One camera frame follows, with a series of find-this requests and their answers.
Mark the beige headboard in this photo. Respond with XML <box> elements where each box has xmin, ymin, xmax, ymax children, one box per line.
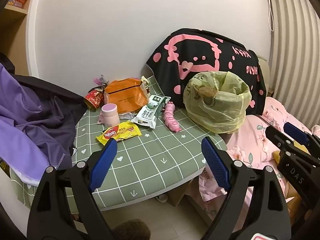
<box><xmin>257</xmin><ymin>56</ymin><xmax>274</xmax><ymax>98</ymax></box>

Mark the purple jacket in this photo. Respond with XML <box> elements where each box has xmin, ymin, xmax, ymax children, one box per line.
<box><xmin>0</xmin><ymin>52</ymin><xmax>88</xmax><ymax>183</ymax></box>

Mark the red gold can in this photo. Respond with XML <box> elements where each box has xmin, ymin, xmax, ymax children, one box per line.
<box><xmin>83</xmin><ymin>88</ymin><xmax>105</xmax><ymax>111</ymax></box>

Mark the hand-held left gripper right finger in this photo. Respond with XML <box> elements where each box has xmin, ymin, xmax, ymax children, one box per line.
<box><xmin>201</xmin><ymin>137</ymin><xmax>293</xmax><ymax>240</ymax></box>

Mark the green checkered tablecloth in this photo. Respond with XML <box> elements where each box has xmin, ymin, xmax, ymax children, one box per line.
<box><xmin>10</xmin><ymin>76</ymin><xmax>228</xmax><ymax>212</ymax></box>

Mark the orange plastic bag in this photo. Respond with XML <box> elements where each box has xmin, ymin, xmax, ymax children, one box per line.
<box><xmin>104</xmin><ymin>78</ymin><xmax>149</xmax><ymax>114</ymax></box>

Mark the wooden shelf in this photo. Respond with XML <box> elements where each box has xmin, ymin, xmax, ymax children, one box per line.
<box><xmin>0</xmin><ymin>0</ymin><xmax>38</xmax><ymax>65</ymax></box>

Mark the pink lidded jar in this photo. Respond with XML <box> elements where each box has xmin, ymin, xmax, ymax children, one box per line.
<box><xmin>100</xmin><ymin>103</ymin><xmax>120</xmax><ymax>128</ymax></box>

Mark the yellow wafer packet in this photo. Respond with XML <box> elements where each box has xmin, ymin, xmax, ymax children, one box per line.
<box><xmin>96</xmin><ymin>120</ymin><xmax>142</xmax><ymax>146</ymax></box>

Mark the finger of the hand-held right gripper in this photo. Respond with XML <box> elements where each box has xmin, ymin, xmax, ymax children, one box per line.
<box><xmin>284</xmin><ymin>122</ymin><xmax>320</xmax><ymax>160</ymax></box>
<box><xmin>265</xmin><ymin>125</ymin><xmax>300</xmax><ymax>155</ymax></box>

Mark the yellow cushion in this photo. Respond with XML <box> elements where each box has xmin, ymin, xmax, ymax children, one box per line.
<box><xmin>272</xmin><ymin>141</ymin><xmax>312</xmax><ymax>164</ymax></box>

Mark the pink caterpillar toy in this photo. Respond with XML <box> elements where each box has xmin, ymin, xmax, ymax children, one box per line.
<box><xmin>162</xmin><ymin>101</ymin><xmax>182</xmax><ymax>133</ymax></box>

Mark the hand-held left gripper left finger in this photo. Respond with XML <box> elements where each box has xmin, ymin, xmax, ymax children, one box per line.
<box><xmin>27</xmin><ymin>138</ymin><xmax>118</xmax><ymax>240</ymax></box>

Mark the beige snack packet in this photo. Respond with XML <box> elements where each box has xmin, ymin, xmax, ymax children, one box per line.
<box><xmin>139</xmin><ymin>76</ymin><xmax>151</xmax><ymax>96</ymax></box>

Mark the grey curtain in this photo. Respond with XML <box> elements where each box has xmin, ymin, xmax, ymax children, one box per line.
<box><xmin>270</xmin><ymin>0</ymin><xmax>320</xmax><ymax>133</ymax></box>

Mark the waste bin with green bag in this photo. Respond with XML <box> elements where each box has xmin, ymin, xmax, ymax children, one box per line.
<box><xmin>183</xmin><ymin>71</ymin><xmax>252</xmax><ymax>134</ymax></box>

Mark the pink foil wrapper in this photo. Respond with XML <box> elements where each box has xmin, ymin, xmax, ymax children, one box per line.
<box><xmin>93</xmin><ymin>74</ymin><xmax>110</xmax><ymax>87</ymax></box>

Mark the cardboard box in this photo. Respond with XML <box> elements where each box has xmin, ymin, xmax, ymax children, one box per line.
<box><xmin>167</xmin><ymin>180</ymin><xmax>193</xmax><ymax>207</ymax></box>

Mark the white cable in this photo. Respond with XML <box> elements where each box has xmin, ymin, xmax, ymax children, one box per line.
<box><xmin>267</xmin><ymin>0</ymin><xmax>275</xmax><ymax>32</ymax></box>

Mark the white green milk packet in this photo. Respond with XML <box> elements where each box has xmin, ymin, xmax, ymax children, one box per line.
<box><xmin>130</xmin><ymin>94</ymin><xmax>171</xmax><ymax>130</ymax></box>

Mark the pink floral bedsheet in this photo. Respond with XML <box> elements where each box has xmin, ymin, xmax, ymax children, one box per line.
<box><xmin>186</xmin><ymin>96</ymin><xmax>313</xmax><ymax>227</ymax></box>

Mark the black pink printed blanket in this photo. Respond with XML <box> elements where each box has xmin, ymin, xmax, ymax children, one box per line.
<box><xmin>146</xmin><ymin>28</ymin><xmax>267</xmax><ymax>115</ymax></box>

